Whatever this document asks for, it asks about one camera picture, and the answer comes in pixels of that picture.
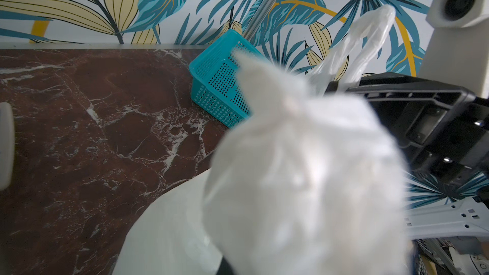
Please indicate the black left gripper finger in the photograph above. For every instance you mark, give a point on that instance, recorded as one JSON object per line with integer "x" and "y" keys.
{"x": 225, "y": 268}

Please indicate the teal plastic basket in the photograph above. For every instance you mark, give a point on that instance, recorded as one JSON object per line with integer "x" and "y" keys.
{"x": 214, "y": 85}

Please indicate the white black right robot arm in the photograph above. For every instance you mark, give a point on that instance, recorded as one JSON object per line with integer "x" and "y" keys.
{"x": 438, "y": 210}

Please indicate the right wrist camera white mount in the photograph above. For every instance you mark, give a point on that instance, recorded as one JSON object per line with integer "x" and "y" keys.
{"x": 457, "y": 53}

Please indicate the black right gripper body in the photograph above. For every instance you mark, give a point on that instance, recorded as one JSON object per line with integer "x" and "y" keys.
{"x": 442, "y": 129}

